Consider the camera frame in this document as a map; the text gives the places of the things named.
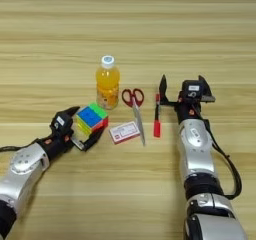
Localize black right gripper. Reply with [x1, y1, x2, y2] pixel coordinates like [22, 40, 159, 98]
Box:
[158, 74, 217, 125]

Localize red marker pen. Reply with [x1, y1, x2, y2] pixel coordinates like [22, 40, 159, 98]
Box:
[153, 93, 162, 139]

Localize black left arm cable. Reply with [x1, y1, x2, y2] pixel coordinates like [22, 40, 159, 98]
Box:
[0, 137, 44, 153]

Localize orange juice bottle white cap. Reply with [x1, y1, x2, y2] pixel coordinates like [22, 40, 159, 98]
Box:
[95, 54, 121, 111]

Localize small red white card box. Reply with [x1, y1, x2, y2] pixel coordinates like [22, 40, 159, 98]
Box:
[108, 120, 141, 145]

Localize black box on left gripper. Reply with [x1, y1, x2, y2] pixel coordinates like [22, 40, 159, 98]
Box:
[49, 111, 74, 132]

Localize red handled scissors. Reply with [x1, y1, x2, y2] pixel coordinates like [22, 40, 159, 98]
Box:
[121, 88, 147, 147]

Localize multicoloured puzzle cube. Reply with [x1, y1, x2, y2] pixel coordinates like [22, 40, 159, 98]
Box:
[75, 102, 110, 136]

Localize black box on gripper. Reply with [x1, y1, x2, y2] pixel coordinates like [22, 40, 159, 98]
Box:
[49, 111, 74, 132]
[181, 79, 205, 101]

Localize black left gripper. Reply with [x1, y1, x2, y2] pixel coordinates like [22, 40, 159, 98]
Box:
[37, 105, 105, 162]

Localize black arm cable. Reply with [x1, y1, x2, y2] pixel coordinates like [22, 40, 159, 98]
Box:
[0, 137, 44, 153]
[191, 105, 243, 201]

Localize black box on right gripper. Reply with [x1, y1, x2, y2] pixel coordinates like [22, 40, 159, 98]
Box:
[181, 79, 205, 101]

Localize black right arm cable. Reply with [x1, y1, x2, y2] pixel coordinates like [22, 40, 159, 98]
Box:
[191, 105, 243, 201]

